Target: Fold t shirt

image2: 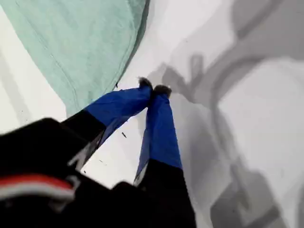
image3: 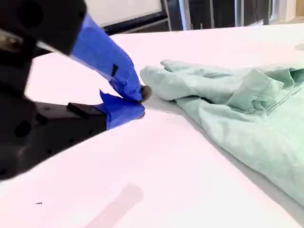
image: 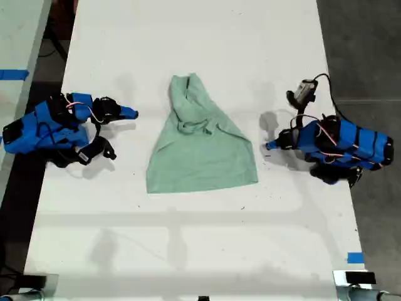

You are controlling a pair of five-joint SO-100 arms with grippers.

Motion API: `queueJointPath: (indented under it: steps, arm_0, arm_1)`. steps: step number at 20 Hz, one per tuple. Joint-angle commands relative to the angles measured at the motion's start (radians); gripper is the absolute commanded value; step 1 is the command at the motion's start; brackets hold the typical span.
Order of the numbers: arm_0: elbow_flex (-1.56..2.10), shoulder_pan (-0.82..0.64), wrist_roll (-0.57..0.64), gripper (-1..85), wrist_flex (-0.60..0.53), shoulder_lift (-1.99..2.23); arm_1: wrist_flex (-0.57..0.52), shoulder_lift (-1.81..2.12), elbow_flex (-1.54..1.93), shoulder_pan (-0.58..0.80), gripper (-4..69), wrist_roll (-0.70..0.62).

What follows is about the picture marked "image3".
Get grey metal pole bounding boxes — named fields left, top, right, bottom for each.
left=234, top=0, right=244, bottom=27
left=178, top=0, right=192, bottom=31

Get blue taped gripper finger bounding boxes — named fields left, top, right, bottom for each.
left=14, top=0, right=152, bottom=103
left=33, top=89, right=145, bottom=159

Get pale green T-shirt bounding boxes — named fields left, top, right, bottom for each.
left=139, top=59, right=304, bottom=207

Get black framed white panel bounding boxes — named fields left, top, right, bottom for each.
left=86, top=0, right=172, bottom=36

